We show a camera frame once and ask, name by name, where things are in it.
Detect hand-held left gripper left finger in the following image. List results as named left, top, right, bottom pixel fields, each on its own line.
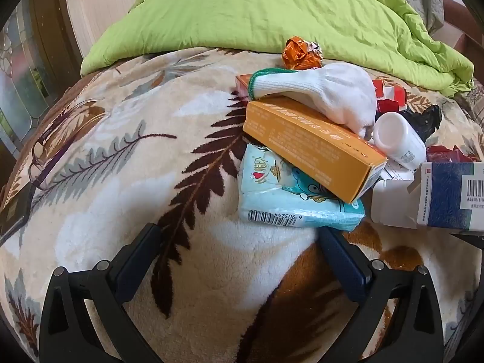
left=39, top=223, right=164, bottom=363

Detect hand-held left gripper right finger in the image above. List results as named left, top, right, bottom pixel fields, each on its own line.
left=318, top=227, right=445, bottom=363

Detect blue white medicine box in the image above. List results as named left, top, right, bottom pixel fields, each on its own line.
left=370, top=161, right=484, bottom=231

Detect orange wrapper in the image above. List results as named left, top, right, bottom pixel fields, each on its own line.
left=282, top=37, right=324, bottom=70

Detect leaf print blanket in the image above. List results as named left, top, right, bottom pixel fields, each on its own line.
left=0, top=47, right=484, bottom=363

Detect light blue tissue packet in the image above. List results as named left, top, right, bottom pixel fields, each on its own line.
left=237, top=142, right=367, bottom=233

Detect white paper leaflet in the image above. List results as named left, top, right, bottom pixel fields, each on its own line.
left=378, top=159, right=417, bottom=182

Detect white plastic bottle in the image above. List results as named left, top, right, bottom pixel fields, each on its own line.
left=372, top=113, right=428, bottom=170

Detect black phone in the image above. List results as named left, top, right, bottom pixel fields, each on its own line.
left=0, top=183, right=36, bottom=237

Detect eyeglasses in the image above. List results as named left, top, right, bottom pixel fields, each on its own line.
left=29, top=100, right=101, bottom=191

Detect red crumpled wrapper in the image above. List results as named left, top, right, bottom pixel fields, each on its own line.
left=425, top=144, right=469, bottom=164

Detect black plastic bag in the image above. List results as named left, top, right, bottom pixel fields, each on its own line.
left=401, top=104, right=442, bottom=142

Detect white glove with green cuff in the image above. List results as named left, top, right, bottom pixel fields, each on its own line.
left=247, top=62, right=379, bottom=137

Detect red white crumpled packet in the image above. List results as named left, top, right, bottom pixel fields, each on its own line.
left=371, top=77, right=408, bottom=113

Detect small orange cardboard box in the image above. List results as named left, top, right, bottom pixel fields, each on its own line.
left=235, top=73, right=265, bottom=101

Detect striped brown pillow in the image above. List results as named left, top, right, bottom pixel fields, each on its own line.
left=454, top=83, right=484, bottom=122

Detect wooden door with glass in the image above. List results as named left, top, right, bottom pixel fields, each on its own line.
left=0, top=0, right=82, bottom=152

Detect wooden headboard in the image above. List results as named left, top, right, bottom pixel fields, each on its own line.
left=440, top=0, right=484, bottom=69

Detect green duvet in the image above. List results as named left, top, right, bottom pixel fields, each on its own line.
left=80, top=0, right=475, bottom=98

